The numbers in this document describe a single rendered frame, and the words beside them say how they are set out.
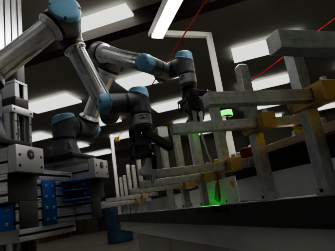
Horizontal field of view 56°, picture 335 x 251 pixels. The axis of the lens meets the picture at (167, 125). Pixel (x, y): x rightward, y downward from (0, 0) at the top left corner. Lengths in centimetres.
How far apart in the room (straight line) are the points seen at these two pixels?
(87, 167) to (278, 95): 101
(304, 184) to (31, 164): 96
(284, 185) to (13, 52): 112
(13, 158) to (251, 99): 76
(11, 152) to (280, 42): 89
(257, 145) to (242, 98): 36
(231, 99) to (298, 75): 25
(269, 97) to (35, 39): 84
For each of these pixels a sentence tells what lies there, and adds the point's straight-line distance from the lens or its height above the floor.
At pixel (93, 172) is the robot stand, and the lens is 152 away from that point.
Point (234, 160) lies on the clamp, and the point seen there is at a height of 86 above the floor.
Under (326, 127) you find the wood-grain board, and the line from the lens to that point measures 107.
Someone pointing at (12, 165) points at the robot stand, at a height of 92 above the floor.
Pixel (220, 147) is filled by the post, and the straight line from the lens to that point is 129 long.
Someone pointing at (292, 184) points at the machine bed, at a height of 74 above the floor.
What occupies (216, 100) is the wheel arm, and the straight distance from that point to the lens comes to 70.
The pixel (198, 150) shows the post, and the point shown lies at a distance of 153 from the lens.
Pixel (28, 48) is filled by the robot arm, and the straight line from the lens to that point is 124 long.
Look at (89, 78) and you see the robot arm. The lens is 132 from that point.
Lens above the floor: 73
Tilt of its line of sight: 14 degrees up
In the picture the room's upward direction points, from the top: 9 degrees counter-clockwise
